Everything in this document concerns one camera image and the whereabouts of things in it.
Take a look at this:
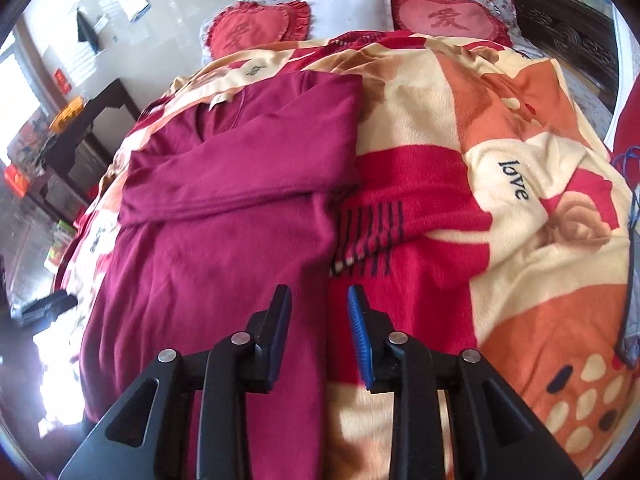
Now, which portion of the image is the green printed bag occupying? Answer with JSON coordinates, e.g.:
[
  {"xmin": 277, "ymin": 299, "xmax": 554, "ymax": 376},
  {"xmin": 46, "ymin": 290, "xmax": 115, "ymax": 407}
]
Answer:
[{"xmin": 43, "ymin": 220, "xmax": 77, "ymax": 274}]

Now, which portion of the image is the dark wooden side table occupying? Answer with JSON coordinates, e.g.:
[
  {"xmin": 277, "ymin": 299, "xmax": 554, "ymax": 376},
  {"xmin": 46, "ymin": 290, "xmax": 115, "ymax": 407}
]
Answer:
[{"xmin": 27, "ymin": 78, "xmax": 140, "ymax": 224}]

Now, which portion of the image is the maroon long sleeve sweater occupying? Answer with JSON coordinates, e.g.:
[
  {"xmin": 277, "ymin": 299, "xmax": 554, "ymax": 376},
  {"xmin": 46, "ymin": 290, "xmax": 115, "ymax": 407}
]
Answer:
[{"xmin": 80, "ymin": 70, "xmax": 362, "ymax": 479}]

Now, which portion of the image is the large red heart cushion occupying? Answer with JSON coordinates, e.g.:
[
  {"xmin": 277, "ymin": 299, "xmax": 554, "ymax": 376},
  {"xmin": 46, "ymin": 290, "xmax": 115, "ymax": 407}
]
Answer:
[{"xmin": 204, "ymin": 0, "xmax": 311, "ymax": 58}]

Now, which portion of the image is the red orange cream fleece blanket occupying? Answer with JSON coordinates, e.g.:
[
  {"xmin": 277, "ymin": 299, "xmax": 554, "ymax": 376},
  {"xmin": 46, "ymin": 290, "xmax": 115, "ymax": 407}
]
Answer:
[{"xmin": 58, "ymin": 32, "xmax": 639, "ymax": 479}]

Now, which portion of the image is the white pillow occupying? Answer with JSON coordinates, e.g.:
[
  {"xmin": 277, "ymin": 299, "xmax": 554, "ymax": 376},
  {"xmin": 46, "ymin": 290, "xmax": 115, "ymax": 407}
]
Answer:
[{"xmin": 305, "ymin": 0, "xmax": 394, "ymax": 40}]

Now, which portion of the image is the dark carved wooden headboard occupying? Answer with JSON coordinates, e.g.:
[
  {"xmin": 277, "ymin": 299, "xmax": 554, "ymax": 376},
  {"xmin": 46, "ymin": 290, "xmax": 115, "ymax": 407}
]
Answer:
[{"xmin": 513, "ymin": 0, "xmax": 620, "ymax": 110}]

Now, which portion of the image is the orange plastic basket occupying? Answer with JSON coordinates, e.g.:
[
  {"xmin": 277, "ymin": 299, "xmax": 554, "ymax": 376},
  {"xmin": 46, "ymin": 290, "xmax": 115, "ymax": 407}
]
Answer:
[{"xmin": 49, "ymin": 96, "xmax": 86, "ymax": 134}]

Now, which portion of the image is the small red heart cushion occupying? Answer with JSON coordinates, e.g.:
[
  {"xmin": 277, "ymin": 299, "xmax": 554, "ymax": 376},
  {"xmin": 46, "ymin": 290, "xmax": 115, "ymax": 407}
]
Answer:
[{"xmin": 392, "ymin": 0, "xmax": 513, "ymax": 47}]

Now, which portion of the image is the dark hanging cloth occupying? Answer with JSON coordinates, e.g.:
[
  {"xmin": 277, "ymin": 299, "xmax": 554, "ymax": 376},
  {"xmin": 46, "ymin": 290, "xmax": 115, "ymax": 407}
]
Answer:
[{"xmin": 76, "ymin": 9, "xmax": 101, "ymax": 54}]

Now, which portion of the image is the red paper wall decoration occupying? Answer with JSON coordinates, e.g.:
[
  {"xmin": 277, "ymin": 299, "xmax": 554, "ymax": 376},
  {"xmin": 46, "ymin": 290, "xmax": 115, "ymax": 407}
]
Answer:
[{"xmin": 53, "ymin": 68, "xmax": 72, "ymax": 96}]

